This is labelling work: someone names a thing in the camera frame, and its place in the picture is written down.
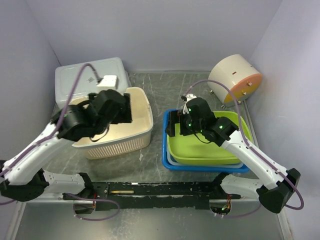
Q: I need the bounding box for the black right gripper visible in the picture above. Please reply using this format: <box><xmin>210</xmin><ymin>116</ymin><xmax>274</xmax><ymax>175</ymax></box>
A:
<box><xmin>165</xmin><ymin>109</ymin><xmax>204</xmax><ymax>137</ymax></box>

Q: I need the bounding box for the cream perforated basket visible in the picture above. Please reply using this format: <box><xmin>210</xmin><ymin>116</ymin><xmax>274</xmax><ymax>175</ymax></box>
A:
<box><xmin>72</xmin><ymin>87</ymin><xmax>154</xmax><ymax>160</ymax></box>

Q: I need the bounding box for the white translucent plastic bin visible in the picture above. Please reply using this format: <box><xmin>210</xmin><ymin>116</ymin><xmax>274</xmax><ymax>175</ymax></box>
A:
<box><xmin>54</xmin><ymin>57</ymin><xmax>132</xmax><ymax>110</ymax></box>

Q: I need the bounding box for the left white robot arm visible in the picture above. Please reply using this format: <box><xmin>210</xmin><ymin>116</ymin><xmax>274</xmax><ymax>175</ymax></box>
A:
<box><xmin>0</xmin><ymin>89</ymin><xmax>132</xmax><ymax>202</ymax></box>

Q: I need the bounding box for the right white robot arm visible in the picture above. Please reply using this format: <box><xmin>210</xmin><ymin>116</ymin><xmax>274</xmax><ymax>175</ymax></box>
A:
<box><xmin>164</xmin><ymin>94</ymin><xmax>301</xmax><ymax>214</ymax></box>

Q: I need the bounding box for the green plastic tub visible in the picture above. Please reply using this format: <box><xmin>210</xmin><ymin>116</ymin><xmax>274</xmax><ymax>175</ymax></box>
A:
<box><xmin>166</xmin><ymin>122</ymin><xmax>241</xmax><ymax>166</ymax></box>

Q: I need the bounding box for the blue plastic tub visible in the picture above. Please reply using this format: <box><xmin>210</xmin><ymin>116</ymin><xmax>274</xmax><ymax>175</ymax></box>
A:
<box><xmin>161</xmin><ymin>109</ymin><xmax>250</xmax><ymax>174</ymax></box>

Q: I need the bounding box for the cream cylindrical bucket orange rim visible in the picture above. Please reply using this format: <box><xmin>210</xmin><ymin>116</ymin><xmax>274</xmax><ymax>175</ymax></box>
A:
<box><xmin>207</xmin><ymin>54</ymin><xmax>263</xmax><ymax>107</ymax></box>

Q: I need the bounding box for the brass pencil-like rod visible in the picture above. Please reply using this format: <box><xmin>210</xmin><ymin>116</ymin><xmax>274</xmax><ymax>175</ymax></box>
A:
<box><xmin>110</xmin><ymin>190</ymin><xmax>135</xmax><ymax>195</ymax></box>

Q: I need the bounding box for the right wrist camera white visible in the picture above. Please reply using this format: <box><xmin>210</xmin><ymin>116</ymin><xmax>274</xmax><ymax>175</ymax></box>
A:
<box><xmin>181</xmin><ymin>93</ymin><xmax>197</xmax><ymax>115</ymax></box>

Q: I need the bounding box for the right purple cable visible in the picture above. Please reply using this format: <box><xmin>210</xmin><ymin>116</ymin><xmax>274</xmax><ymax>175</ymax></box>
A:
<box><xmin>184</xmin><ymin>79</ymin><xmax>305</xmax><ymax>219</ymax></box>

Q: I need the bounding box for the aluminium rail frame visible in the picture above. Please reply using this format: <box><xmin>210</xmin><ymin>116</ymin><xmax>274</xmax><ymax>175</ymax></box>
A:
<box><xmin>8</xmin><ymin>99</ymin><xmax>293</xmax><ymax>240</ymax></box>

